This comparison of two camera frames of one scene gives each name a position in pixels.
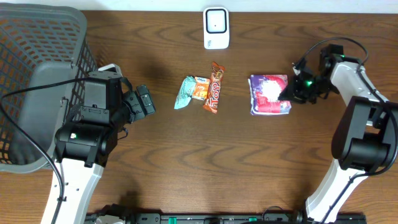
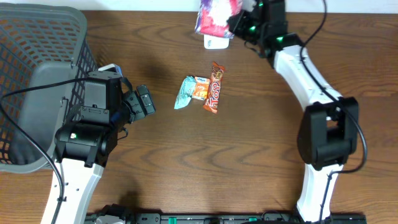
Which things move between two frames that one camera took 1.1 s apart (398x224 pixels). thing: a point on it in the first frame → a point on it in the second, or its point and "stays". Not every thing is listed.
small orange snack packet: (200, 88) stays
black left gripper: (137, 104) stays
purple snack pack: (265, 91) → (213, 17)
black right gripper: (293, 93) → (241, 20)
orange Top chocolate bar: (211, 103) stays
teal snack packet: (185, 91) stays
